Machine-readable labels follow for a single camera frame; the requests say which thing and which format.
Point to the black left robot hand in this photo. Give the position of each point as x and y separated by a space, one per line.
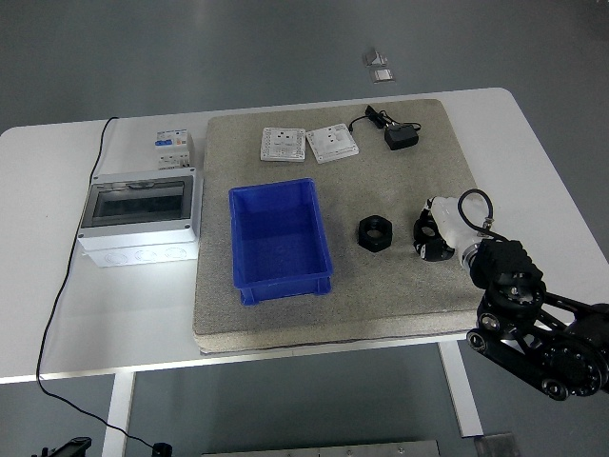
71 447

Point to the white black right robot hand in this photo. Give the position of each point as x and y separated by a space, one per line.
452 224

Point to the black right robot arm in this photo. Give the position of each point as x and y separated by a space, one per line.
514 285

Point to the grey distribution box clear lid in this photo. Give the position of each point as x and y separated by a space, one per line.
138 224

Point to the white table leg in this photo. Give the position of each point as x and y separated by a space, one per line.
460 390
118 414

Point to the grey-brown table mat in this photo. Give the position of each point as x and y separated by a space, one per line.
409 295

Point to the closed metal floor socket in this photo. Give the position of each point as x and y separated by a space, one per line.
383 75

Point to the blue plastic bin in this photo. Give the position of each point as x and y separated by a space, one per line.
280 238

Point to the open metal floor socket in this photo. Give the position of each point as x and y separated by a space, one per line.
376 57

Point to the white socket panel with holes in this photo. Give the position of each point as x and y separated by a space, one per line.
282 144

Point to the small grey floor plate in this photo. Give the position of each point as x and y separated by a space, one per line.
495 446

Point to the grey metal plate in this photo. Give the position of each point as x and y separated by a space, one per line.
323 450

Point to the white circuit breaker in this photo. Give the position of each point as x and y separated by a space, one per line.
173 148

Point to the white socket panel with switch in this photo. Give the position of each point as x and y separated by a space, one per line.
331 142

